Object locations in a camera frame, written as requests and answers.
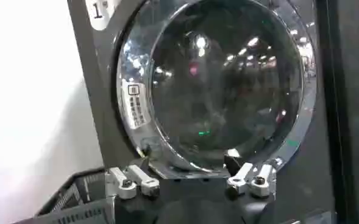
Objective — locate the white number one sticker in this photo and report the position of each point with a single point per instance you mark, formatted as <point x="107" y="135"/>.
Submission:
<point x="98" y="12"/>

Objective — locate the grey plastic laundry basket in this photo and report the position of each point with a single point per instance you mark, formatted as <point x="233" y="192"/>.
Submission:
<point x="75" y="198"/>

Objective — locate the grey dryer numbered one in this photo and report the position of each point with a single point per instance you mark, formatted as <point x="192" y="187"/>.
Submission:
<point x="112" y="100"/>

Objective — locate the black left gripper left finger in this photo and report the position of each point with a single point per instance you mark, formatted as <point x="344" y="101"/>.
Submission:
<point x="135" y="181"/>

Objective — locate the round glass dryer door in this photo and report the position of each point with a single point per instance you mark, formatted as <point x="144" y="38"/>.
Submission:
<point x="222" y="88"/>

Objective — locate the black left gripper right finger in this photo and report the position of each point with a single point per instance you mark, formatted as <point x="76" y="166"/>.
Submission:
<point x="252" y="179"/>

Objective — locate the white warning label sticker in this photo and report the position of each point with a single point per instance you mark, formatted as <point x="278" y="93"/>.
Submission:
<point x="134" y="103"/>

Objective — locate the grey neighbouring dryer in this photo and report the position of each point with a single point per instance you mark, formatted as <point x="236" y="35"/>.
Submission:
<point x="354" y="109"/>

